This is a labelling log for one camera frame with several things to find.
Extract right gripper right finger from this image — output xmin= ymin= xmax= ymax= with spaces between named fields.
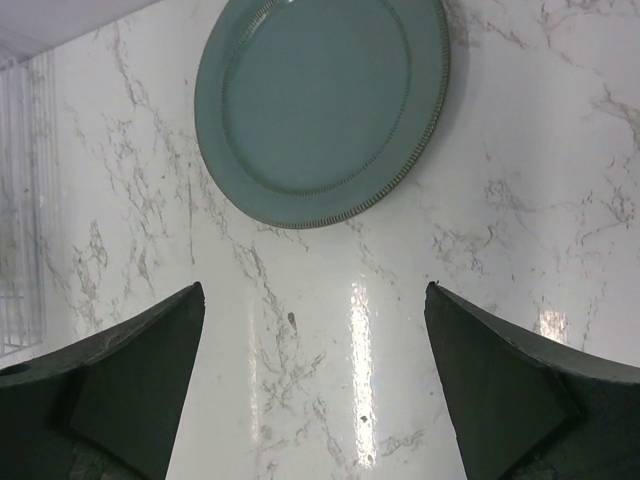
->
xmin=424 ymin=282 xmax=639 ymax=479

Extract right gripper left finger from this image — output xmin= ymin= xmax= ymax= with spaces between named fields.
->
xmin=1 ymin=283 xmax=205 ymax=479

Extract pale green ceramic plate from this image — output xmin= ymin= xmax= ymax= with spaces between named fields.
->
xmin=194 ymin=1 xmax=451 ymax=229

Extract white wire dish rack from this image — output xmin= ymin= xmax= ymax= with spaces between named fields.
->
xmin=1 ymin=31 xmax=57 ymax=357

